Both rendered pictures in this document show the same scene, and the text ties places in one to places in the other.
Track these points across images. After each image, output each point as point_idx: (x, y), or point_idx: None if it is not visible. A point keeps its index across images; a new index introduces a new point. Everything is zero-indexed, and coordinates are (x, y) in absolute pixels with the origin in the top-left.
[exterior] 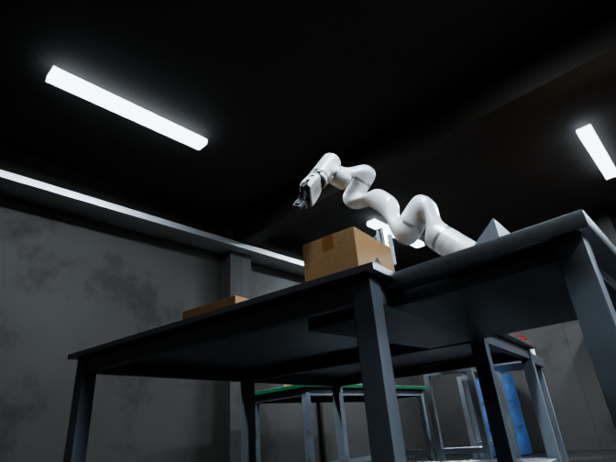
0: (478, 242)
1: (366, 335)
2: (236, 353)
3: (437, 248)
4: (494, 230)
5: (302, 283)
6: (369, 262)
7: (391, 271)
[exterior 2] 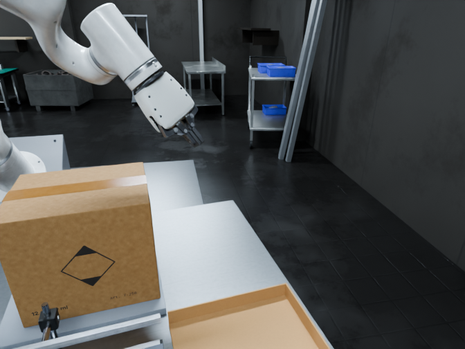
0: (63, 159)
1: None
2: None
3: (7, 165)
4: (65, 147)
5: (254, 231)
6: (233, 201)
7: (205, 204)
